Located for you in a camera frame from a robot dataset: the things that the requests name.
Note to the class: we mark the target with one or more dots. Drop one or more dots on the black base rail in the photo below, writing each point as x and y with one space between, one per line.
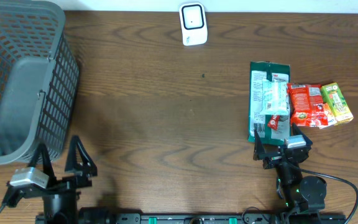
254 218

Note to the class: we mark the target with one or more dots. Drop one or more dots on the green tea carton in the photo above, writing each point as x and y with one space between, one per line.
333 96

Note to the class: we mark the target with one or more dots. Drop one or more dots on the light green wipes pack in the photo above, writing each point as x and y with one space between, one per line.
274 98

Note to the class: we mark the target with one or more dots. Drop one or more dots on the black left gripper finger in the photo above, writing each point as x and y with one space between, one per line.
78 161
48 173

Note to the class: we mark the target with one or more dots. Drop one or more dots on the green white glove package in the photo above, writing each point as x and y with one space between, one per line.
260 71

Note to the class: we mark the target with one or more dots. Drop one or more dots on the red chips bag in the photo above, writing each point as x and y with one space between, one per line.
307 103

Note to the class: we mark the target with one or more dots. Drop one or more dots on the grey plastic basket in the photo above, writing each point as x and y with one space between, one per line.
38 79

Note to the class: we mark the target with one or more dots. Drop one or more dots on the orange tissue pack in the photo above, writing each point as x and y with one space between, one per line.
330 117

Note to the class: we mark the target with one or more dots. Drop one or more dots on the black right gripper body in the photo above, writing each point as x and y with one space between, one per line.
271 162

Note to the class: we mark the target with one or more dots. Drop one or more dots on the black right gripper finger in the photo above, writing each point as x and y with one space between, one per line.
259 151
297 132

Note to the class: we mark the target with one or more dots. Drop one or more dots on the slim red snack packet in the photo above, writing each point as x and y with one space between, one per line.
273 122

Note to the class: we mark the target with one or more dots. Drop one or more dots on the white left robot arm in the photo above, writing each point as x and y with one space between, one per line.
59 196

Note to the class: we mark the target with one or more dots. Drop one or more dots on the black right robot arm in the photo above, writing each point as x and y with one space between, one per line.
302 194

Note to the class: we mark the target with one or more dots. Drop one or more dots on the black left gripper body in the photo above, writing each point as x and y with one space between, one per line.
76 185

